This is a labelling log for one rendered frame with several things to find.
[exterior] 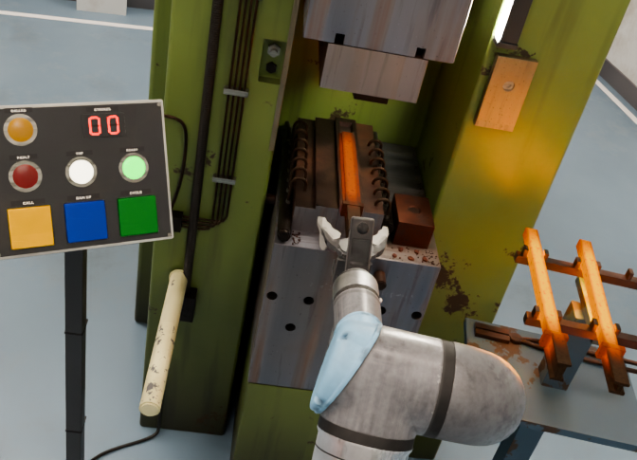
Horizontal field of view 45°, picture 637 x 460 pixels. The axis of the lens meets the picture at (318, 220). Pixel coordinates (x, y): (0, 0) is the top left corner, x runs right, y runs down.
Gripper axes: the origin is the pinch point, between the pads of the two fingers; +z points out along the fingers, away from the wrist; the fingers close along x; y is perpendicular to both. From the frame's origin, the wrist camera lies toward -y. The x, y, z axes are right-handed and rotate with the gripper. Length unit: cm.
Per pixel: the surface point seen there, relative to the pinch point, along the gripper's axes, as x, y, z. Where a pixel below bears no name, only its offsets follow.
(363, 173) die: 3.6, 0.8, 21.2
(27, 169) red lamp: -64, -10, -15
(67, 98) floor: -117, 100, 217
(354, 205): 0.2, -1.4, 3.3
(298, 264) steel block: -9.8, 13.3, -1.4
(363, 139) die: 4.5, 0.8, 37.8
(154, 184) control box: -41.8, -5.8, -6.8
